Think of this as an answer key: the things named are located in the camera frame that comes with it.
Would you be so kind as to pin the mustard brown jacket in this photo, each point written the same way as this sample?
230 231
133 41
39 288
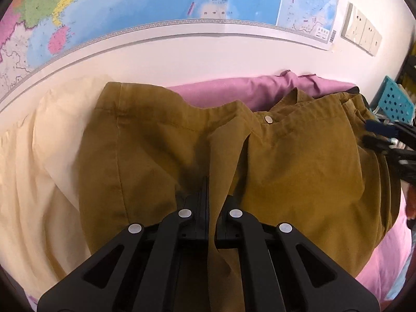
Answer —
292 169

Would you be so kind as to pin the person's right hand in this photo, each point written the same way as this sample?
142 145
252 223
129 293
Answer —
412 201

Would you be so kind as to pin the teal perforated plastic stool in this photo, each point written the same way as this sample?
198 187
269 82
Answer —
395 99

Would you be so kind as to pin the pink bed sheet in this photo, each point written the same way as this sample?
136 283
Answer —
227 91

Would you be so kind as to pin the black cloth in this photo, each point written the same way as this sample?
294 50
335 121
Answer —
359 92

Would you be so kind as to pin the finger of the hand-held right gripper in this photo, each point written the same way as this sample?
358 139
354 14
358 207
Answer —
373 143
380 127

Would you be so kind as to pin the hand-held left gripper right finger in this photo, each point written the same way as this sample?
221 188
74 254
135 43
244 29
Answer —
230 227

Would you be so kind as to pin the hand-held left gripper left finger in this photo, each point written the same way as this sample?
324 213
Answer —
195 224

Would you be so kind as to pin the cream blanket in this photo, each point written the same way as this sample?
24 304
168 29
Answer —
39 169

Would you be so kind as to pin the colourful wall map poster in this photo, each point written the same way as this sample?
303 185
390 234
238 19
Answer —
162 0

